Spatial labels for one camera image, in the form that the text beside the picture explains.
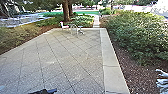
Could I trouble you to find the low green hedge outdoors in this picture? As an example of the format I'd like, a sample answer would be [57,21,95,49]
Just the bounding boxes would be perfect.
[36,13,95,28]

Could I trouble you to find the white outdoor chair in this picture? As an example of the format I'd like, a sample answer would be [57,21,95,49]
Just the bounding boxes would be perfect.
[59,21,70,32]

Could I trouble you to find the large tree outdoors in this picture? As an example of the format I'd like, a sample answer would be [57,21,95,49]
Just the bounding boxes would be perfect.
[0,0,81,23]

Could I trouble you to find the green shrub outdoors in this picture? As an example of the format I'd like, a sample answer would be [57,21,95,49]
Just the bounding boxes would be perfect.
[105,9,168,64]

